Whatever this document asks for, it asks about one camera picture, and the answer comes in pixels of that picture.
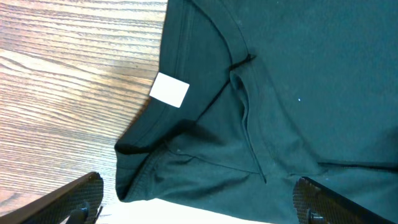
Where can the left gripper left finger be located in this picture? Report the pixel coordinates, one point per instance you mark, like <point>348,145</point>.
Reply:
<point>76,202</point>

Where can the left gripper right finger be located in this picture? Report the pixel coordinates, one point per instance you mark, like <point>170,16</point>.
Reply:
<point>317,204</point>

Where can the black t-shirt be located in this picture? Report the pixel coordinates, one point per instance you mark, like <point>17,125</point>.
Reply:
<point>277,90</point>

